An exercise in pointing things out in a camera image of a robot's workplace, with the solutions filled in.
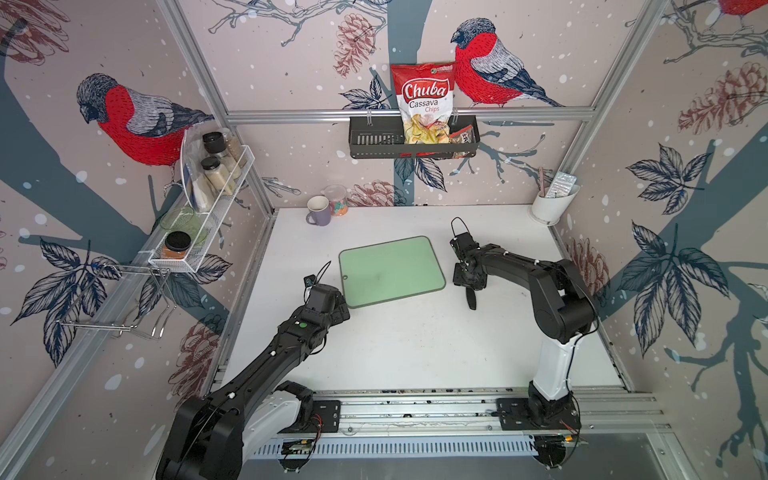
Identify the small dark snack packet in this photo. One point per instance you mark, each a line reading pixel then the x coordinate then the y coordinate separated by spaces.
pixel 465 135

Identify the white utensil cup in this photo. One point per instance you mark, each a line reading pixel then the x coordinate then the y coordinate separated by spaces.
pixel 548 211

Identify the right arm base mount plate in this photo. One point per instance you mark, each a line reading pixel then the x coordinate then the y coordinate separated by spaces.
pixel 519 414

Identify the green cutting board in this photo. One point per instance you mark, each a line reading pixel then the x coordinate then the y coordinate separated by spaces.
pixel 388 271

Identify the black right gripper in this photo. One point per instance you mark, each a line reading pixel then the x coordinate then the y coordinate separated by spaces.
pixel 476 286

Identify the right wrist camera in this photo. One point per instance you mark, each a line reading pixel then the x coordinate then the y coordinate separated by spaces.
pixel 463 244

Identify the red Chuba cassava chips bag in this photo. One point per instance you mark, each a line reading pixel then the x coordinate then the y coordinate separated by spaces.
pixel 425 95

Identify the clear acrylic wall shelf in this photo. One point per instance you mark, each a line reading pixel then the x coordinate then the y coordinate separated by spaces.
pixel 201 196

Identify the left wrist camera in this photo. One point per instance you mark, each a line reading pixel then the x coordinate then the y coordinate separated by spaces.
pixel 324 298

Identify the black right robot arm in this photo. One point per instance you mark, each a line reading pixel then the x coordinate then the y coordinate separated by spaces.
pixel 562 307

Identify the orange jar black lid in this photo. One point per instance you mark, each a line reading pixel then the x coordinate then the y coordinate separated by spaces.
pixel 176 245

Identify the clear jar of colourful candies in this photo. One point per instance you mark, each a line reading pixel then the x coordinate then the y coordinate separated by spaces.
pixel 337 196

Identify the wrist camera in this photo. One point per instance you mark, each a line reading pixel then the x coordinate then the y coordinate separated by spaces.
pixel 463 244
pixel 324 298

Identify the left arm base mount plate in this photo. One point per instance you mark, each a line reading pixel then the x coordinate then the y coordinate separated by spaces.
pixel 316 416

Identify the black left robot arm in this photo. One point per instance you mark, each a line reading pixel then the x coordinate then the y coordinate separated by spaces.
pixel 206 440

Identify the blister pack in cup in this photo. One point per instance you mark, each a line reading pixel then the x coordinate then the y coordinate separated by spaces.
pixel 561 185

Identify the spice jar black lid lower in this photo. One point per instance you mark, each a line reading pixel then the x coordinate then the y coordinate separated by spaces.
pixel 218 176

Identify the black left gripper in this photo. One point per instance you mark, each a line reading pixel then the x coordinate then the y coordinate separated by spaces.
pixel 341 313

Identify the purple ceramic mug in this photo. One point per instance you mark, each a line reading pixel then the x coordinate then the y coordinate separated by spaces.
pixel 319 211

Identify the black wire wall basket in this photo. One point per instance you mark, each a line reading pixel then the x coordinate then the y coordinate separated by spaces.
pixel 384 137

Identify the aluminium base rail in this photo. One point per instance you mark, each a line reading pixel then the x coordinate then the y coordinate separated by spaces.
pixel 411 413

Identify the metal wire wall rack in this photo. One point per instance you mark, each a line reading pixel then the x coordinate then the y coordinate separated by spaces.
pixel 139 305

